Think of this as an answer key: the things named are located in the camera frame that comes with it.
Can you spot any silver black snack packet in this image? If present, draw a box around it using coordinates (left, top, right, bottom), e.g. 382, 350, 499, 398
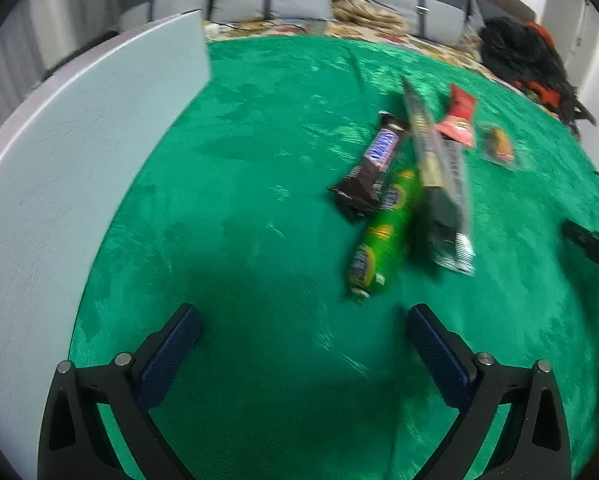
432, 135, 478, 277

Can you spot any white cardboard box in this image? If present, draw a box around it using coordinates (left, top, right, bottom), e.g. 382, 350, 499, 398
0, 9, 214, 476

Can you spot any black bag with orange trim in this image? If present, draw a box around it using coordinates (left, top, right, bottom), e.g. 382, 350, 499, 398
479, 16, 598, 137

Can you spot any brown chocolate bar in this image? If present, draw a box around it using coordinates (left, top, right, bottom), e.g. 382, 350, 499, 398
328, 111, 413, 224

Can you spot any patterned bedsheet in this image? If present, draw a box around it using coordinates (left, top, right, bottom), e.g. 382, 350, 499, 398
203, 2, 530, 92

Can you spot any small clear orange packet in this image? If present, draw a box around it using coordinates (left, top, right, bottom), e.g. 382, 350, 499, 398
479, 122, 523, 169

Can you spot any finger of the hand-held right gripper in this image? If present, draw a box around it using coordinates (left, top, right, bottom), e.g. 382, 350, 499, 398
561, 220, 599, 279

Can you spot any long clear gold packet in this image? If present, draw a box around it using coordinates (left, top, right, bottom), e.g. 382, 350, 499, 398
402, 76, 461, 262

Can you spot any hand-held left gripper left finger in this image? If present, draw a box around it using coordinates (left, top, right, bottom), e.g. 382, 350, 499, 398
38, 303, 203, 480

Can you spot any red snack packet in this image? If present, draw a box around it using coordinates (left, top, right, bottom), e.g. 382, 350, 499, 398
435, 84, 480, 150

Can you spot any green plush blanket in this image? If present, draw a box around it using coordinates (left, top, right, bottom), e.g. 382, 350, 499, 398
69, 35, 599, 480

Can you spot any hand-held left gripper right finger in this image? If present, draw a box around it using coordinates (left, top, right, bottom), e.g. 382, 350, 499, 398
408, 303, 573, 480

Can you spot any beige folded cloth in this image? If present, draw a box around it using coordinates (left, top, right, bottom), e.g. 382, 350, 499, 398
331, 0, 406, 30

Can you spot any green cookie packet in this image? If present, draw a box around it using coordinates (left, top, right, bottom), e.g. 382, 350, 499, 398
347, 167, 423, 306

